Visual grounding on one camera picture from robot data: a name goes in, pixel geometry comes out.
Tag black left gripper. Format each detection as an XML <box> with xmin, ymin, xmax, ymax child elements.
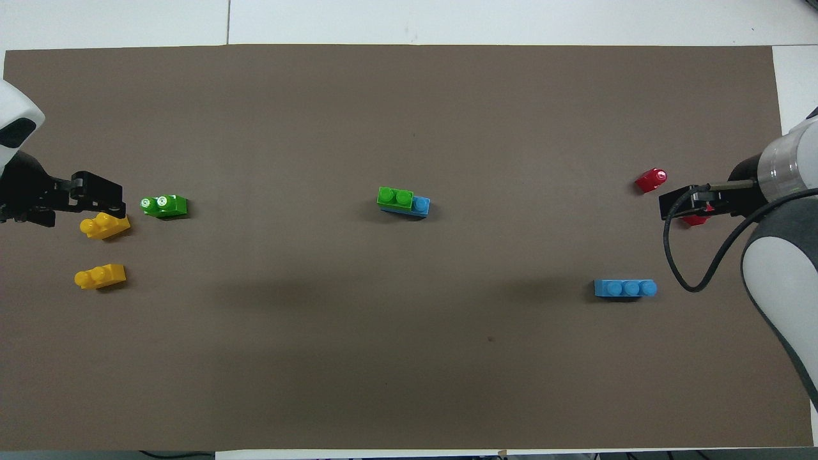
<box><xmin>0</xmin><ymin>150</ymin><xmax>125</xmax><ymax>227</ymax></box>

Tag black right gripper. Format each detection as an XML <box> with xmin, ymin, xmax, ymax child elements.
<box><xmin>660</xmin><ymin>155</ymin><xmax>764</xmax><ymax>220</ymax></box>

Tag blue three-stud toy brick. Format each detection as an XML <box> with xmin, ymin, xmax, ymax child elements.
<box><xmin>594</xmin><ymin>279</ymin><xmax>658</xmax><ymax>299</ymax></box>
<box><xmin>380</xmin><ymin>195</ymin><xmax>431</xmax><ymax>219</ymax></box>

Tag green two-stud toy brick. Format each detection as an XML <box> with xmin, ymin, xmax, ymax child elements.
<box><xmin>140</xmin><ymin>195</ymin><xmax>189</xmax><ymax>219</ymax></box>
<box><xmin>376</xmin><ymin>186</ymin><xmax>414</xmax><ymax>210</ymax></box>

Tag red one-stud toy brick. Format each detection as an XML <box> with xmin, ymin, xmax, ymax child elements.
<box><xmin>635</xmin><ymin>168</ymin><xmax>668</xmax><ymax>194</ymax></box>
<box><xmin>681</xmin><ymin>203</ymin><xmax>715</xmax><ymax>226</ymax></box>

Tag yellow two-stud toy brick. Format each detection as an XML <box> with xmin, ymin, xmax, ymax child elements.
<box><xmin>74</xmin><ymin>264</ymin><xmax>127</xmax><ymax>290</ymax></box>
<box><xmin>79</xmin><ymin>213</ymin><xmax>131</xmax><ymax>240</ymax></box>

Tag brown paper table mat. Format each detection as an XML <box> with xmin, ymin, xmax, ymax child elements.
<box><xmin>0</xmin><ymin>43</ymin><xmax>814</xmax><ymax>451</ymax></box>

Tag black right arm gripper cable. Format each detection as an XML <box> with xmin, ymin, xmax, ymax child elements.
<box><xmin>663</xmin><ymin>181</ymin><xmax>761</xmax><ymax>293</ymax></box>

